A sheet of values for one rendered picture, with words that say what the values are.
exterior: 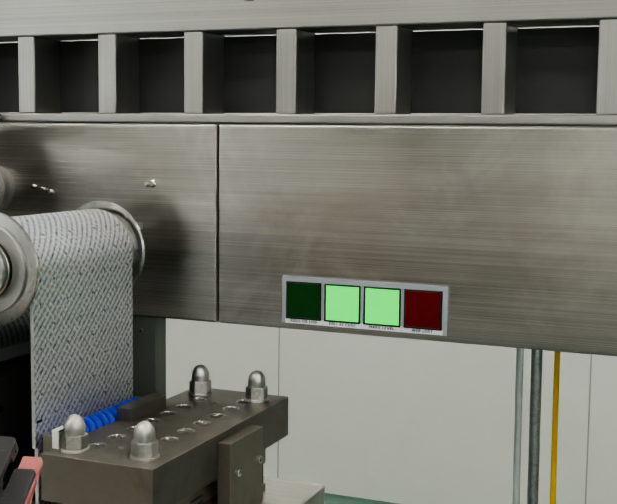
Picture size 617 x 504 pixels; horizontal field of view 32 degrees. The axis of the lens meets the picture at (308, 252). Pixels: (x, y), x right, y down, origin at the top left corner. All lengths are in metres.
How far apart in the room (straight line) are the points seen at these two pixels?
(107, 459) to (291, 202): 0.47
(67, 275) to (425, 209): 0.49
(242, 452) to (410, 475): 2.68
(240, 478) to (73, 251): 0.38
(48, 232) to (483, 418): 2.74
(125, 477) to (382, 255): 0.48
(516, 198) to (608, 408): 2.48
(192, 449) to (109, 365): 0.24
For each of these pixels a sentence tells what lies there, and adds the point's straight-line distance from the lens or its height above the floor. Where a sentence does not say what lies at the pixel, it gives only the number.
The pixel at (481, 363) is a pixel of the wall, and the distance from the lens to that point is 3.95.
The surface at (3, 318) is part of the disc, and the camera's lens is 1.44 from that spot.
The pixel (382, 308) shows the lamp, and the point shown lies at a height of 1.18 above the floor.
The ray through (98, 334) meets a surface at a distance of 1.54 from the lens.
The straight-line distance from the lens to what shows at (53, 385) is 1.46.
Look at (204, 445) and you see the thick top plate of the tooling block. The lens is 1.42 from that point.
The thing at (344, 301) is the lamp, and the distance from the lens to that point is 1.55.
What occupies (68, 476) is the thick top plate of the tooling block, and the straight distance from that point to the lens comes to 1.38.
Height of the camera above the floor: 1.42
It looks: 6 degrees down
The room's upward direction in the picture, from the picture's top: 1 degrees clockwise
